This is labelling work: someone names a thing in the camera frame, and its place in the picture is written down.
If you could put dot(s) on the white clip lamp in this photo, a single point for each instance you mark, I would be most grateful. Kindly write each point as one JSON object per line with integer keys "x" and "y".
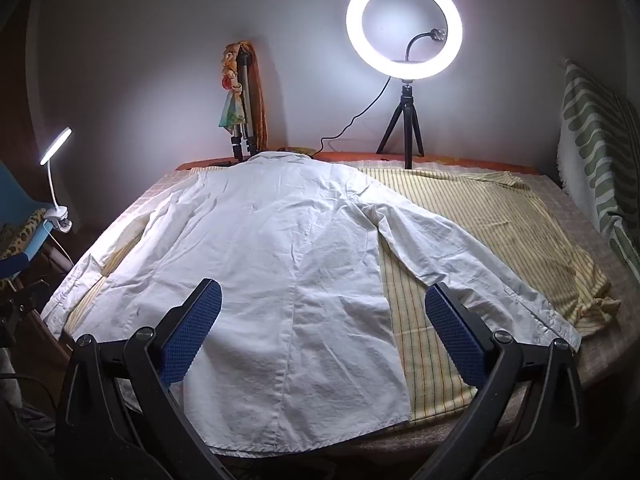
{"x": 55, "y": 145}

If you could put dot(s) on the leopard print cloth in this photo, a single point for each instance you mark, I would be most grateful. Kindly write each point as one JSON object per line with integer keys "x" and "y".
{"x": 25, "y": 230}

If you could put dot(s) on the green striped pillow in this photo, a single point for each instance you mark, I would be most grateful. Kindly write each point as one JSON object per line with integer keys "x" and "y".
{"x": 590, "y": 135}

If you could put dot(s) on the colourful floral cloth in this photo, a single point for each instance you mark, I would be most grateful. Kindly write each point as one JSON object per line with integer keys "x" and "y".
{"x": 230, "y": 110}

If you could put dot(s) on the silver folded tripod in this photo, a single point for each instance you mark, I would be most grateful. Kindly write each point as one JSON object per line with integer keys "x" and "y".
{"x": 245, "y": 110}

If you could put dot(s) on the black gooseneck phone holder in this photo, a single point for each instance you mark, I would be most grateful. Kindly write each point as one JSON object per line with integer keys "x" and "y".
{"x": 412, "y": 42}

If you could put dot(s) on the white shirt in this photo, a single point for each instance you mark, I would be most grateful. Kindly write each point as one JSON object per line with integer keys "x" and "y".
{"x": 280, "y": 260}

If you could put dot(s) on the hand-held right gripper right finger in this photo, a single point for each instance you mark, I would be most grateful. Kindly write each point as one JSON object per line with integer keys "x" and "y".
{"x": 455, "y": 336}

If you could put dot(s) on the small black tripod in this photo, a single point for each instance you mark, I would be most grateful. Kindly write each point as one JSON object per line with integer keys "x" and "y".
{"x": 406, "y": 105}

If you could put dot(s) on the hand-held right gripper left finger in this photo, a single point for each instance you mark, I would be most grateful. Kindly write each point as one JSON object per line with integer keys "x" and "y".
{"x": 192, "y": 331}

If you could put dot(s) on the yellow green cloth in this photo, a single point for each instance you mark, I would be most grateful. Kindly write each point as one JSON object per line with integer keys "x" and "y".
{"x": 302, "y": 150}

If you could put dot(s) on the orange cloth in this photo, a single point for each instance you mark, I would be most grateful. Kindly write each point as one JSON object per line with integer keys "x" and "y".
{"x": 260, "y": 110}

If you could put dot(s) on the yellow striped bed sheet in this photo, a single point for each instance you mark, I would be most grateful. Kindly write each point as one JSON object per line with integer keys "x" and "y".
{"x": 475, "y": 210}

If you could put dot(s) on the blue chair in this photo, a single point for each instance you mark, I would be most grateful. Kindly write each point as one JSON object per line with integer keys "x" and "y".
{"x": 20, "y": 200}

